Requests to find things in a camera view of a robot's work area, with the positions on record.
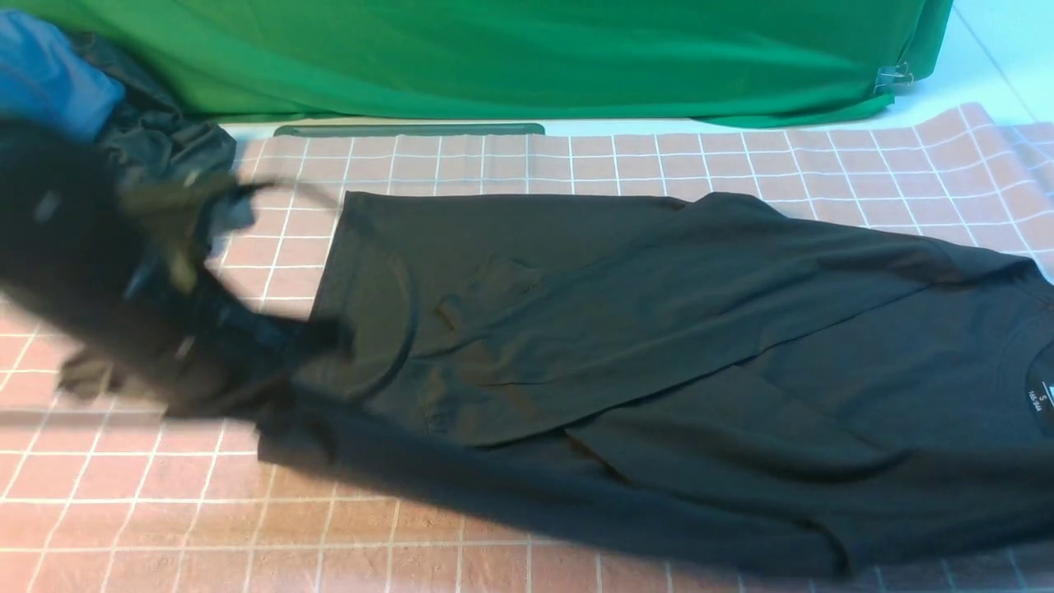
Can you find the dark gray crumpled garment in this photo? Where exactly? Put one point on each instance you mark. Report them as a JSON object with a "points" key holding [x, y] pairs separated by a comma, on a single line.
{"points": [[148, 138]]}

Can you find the blue crumpled garment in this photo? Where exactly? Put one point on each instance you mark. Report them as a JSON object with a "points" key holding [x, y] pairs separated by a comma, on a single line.
{"points": [[44, 79]]}

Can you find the green strip at table edge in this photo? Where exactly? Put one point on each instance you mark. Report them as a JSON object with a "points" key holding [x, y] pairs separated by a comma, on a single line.
{"points": [[412, 130]]}

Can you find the dark gray long-sleeve top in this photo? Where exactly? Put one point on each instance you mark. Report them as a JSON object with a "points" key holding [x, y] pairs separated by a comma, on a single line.
{"points": [[709, 381]]}

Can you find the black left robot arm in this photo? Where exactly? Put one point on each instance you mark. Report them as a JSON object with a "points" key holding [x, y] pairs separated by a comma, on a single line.
{"points": [[74, 258]]}

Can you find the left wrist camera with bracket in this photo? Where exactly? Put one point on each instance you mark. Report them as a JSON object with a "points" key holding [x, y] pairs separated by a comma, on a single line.
{"points": [[188, 218]]}

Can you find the metal binder clip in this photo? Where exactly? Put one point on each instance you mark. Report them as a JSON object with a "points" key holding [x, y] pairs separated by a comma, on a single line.
{"points": [[889, 79]]}

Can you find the pink grid-pattern table mat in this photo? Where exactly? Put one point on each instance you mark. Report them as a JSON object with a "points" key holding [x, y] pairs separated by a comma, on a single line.
{"points": [[102, 499]]}

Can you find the green backdrop cloth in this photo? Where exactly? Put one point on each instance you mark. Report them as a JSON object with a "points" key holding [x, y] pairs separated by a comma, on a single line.
{"points": [[745, 64]]}

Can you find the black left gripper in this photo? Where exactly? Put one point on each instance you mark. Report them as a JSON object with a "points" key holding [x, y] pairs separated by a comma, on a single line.
{"points": [[235, 362]]}

